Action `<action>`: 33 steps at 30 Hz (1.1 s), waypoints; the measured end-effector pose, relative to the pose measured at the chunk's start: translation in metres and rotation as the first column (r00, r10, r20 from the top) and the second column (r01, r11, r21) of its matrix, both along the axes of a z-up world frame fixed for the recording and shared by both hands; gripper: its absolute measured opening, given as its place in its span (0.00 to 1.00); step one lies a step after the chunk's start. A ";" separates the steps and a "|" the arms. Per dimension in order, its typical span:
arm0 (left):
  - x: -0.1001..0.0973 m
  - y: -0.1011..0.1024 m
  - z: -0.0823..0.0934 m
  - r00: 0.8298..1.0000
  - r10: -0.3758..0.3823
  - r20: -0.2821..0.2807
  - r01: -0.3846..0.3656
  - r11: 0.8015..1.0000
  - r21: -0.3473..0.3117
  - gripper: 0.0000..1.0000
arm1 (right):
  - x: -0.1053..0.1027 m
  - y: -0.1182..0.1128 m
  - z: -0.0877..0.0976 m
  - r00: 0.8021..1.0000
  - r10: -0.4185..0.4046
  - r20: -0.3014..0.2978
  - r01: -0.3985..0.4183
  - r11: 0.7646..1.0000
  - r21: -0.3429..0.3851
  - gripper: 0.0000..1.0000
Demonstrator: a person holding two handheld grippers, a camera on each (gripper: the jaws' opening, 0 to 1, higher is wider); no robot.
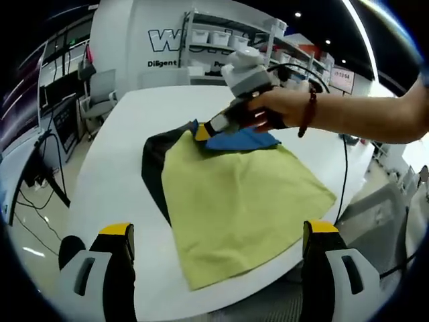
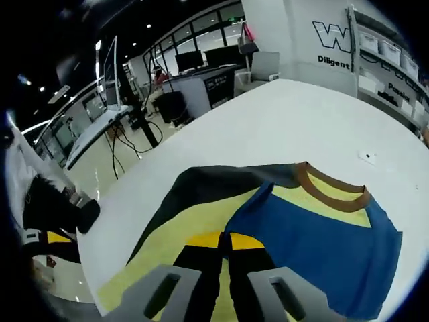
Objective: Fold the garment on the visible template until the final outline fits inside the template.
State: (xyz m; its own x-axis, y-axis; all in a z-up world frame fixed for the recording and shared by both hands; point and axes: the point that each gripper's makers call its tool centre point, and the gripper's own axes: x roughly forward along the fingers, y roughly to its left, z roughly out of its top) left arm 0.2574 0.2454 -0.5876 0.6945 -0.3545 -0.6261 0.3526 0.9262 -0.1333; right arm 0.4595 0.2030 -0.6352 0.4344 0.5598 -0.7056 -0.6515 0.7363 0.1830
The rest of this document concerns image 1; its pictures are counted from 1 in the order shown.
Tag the black template mat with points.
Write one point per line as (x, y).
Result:
(154, 188)

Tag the grey workstation desk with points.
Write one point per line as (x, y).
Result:
(68, 124)

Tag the black rounded object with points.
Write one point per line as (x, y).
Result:
(72, 250)

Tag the white side desk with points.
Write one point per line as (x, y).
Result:
(16, 161)

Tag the yellow blue grey garment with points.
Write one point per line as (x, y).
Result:
(241, 201)

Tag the person's right hand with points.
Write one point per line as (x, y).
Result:
(285, 107)

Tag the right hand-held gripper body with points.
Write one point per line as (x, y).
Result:
(251, 80)

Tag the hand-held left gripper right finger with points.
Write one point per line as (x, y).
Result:
(318, 268)

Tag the grey metal shelf rack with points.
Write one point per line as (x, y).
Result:
(271, 43)

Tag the hanging bag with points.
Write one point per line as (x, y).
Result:
(86, 67)

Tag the row of white storage bins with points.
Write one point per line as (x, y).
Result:
(219, 37)

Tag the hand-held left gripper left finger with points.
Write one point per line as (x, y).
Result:
(114, 268)

